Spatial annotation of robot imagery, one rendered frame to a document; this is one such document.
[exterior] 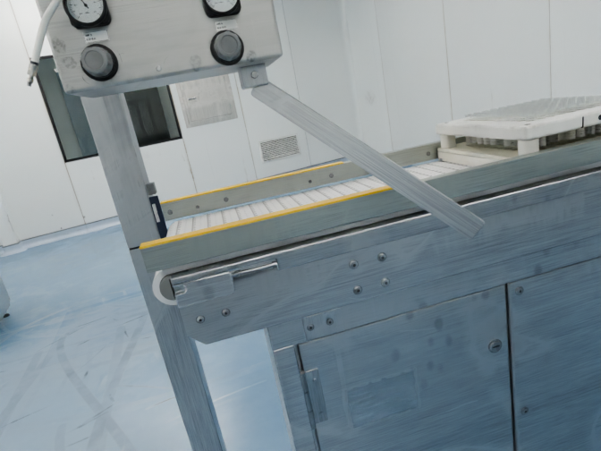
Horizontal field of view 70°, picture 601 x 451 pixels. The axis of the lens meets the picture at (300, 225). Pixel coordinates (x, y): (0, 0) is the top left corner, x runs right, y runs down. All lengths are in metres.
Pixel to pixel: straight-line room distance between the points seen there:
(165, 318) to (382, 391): 0.42
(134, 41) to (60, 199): 5.35
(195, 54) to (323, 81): 6.01
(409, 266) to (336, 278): 0.10
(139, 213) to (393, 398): 0.53
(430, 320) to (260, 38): 0.48
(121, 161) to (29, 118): 4.99
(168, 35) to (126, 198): 0.40
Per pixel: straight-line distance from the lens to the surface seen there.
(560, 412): 0.98
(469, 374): 0.81
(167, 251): 0.53
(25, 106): 5.79
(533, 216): 0.69
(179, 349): 0.91
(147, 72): 0.48
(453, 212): 0.49
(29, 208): 5.85
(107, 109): 0.81
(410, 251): 0.60
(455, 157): 0.84
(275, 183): 0.79
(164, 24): 0.48
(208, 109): 5.83
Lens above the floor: 1.06
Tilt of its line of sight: 16 degrees down
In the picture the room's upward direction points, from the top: 11 degrees counter-clockwise
